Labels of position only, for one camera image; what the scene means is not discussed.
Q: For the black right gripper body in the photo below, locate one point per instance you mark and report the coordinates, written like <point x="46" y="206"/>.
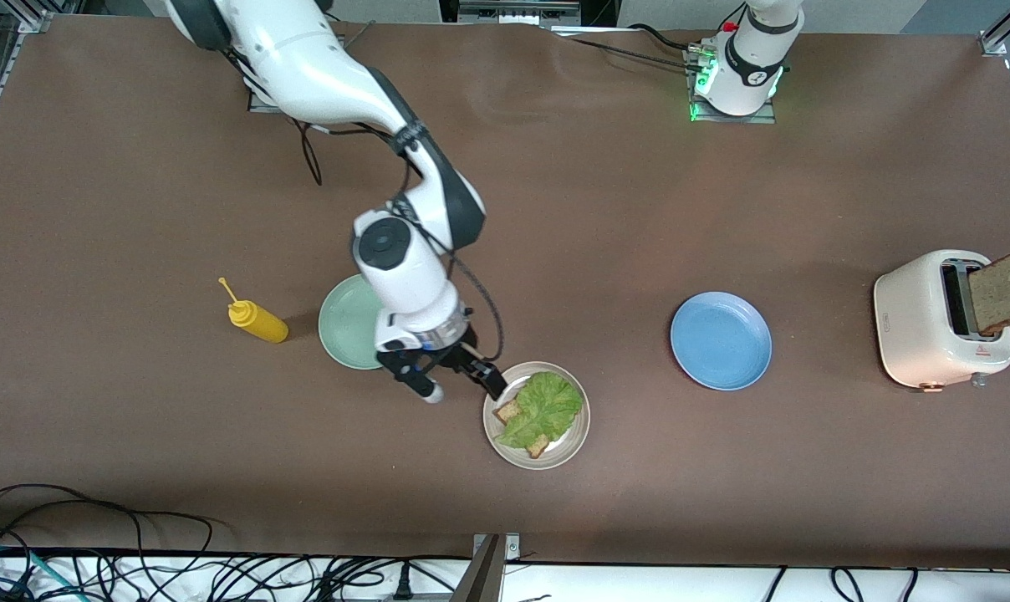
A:
<point x="461" y="358"/>

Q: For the brown bread slice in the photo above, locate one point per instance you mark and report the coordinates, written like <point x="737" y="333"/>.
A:
<point x="507" y="411"/>
<point x="1002" y="293"/>

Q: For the green lettuce leaf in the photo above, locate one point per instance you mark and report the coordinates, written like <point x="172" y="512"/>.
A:
<point x="547" y="405"/>

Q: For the yellow squeeze bottle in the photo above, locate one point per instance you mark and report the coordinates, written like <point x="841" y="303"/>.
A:
<point x="258" y="322"/>

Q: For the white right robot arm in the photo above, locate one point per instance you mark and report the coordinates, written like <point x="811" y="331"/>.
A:
<point x="304" y="58"/>

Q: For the beige plate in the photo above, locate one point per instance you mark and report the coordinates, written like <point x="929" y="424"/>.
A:
<point x="573" y="443"/>

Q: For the mint green plate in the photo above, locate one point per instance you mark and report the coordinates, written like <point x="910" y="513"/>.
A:
<point x="342" y="326"/>

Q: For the blue plate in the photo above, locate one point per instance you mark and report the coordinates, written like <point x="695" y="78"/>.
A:
<point x="721" y="341"/>

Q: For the cream toaster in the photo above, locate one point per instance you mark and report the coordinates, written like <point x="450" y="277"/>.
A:
<point x="915" y="334"/>

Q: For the brown table mat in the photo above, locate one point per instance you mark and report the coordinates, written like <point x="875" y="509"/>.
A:
<point x="597" y="209"/>

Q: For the black power plug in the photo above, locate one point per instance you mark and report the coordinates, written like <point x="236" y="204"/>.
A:
<point x="402" y="589"/>

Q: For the short aluminium profile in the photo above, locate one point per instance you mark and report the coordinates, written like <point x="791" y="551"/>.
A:
<point x="1000" y="33"/>

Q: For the black and silver device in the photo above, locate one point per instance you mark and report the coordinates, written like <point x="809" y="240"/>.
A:
<point x="513" y="12"/>

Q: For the grey metal bracket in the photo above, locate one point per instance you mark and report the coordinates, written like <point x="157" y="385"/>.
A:
<point x="512" y="548"/>

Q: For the dark metal post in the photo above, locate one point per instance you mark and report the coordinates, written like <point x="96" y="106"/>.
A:
<point x="480" y="577"/>

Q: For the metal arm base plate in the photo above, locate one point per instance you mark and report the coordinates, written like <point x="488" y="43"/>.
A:
<point x="258" y="104"/>
<point x="764" y="118"/>

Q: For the long aluminium frame rail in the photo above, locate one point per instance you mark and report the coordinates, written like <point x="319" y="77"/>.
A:
<point x="33" y="21"/>

